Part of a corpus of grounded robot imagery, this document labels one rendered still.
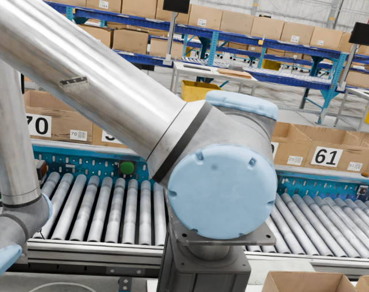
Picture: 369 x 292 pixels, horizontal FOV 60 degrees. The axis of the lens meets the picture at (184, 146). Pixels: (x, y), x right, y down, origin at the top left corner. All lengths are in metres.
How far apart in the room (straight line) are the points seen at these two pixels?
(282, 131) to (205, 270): 1.50
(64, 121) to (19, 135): 0.89
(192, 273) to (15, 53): 0.54
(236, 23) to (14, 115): 5.68
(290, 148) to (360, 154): 0.42
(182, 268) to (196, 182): 0.34
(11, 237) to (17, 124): 0.25
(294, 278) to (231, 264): 0.48
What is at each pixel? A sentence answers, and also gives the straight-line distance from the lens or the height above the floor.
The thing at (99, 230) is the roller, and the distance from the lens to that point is 1.35.
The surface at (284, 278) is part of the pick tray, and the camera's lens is 1.22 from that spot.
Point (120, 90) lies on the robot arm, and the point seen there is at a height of 1.46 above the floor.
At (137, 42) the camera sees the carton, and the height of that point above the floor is 0.97.
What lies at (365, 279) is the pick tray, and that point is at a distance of 1.36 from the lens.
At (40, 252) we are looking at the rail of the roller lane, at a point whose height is 0.71.
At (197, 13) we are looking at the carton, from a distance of 6.12.
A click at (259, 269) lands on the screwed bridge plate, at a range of 1.31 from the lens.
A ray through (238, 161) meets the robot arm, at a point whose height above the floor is 1.42.
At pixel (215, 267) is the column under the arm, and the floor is 1.08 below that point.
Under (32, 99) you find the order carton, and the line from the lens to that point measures 2.01.
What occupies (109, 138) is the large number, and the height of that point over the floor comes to 0.93.
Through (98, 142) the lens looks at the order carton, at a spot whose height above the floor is 0.90.
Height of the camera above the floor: 1.58
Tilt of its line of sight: 22 degrees down
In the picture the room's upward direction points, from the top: 10 degrees clockwise
